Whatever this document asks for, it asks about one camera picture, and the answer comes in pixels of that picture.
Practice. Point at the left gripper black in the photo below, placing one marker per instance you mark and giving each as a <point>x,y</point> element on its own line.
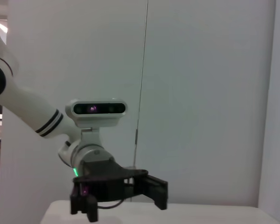
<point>107,179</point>

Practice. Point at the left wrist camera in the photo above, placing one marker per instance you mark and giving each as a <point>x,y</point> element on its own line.
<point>98,114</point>

